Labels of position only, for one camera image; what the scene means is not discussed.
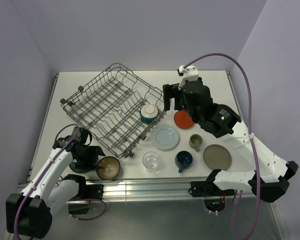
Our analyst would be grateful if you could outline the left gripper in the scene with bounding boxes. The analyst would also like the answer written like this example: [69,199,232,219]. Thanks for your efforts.
[74,146,104,170]

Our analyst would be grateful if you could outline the brown patterned bowl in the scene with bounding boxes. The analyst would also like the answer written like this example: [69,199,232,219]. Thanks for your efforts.
[95,156,121,180]

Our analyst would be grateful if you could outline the teal and white bowl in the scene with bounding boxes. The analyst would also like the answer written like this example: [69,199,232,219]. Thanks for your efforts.
[140,103,159,124]

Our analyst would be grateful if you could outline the grey ceramic cup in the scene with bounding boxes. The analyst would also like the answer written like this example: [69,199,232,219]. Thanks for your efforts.
[189,134,203,152]

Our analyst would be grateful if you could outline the dark blue mug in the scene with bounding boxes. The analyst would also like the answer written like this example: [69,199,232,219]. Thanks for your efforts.
[175,150,193,173]

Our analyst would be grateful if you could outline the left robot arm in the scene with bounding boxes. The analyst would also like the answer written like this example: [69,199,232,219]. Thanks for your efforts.
[5,124,104,239]

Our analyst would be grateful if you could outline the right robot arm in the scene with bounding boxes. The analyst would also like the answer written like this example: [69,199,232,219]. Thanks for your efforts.
[163,77,299,203]

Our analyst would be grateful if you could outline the dark teal ceramic plate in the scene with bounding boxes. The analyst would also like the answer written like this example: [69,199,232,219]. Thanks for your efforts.
[69,160,94,174]

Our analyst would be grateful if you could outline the orange small plate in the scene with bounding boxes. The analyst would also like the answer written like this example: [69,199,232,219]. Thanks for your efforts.
[174,110,194,129]

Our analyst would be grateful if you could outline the light blue glass plate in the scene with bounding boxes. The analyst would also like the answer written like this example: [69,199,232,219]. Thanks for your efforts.
[151,124,180,151]

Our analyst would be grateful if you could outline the clear plastic cup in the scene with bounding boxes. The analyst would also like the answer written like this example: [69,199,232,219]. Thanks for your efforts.
[142,151,161,173]

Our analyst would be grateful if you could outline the grey ceramic plate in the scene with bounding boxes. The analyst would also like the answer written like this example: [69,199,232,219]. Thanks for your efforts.
[203,144,232,171]

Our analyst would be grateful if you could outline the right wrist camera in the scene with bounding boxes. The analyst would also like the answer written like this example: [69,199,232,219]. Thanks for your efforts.
[177,65,199,90]

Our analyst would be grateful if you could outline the aluminium mounting rail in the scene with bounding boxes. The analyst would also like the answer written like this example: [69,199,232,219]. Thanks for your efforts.
[14,176,277,203]

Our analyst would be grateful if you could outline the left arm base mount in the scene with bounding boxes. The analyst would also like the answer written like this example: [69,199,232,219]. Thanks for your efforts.
[53,174,104,216]

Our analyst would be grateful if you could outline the grey wire dish rack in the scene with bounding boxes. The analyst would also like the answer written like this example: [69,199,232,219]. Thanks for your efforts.
[60,63,165,158]

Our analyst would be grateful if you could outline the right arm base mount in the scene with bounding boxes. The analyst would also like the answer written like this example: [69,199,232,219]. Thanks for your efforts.
[188,181,235,197]

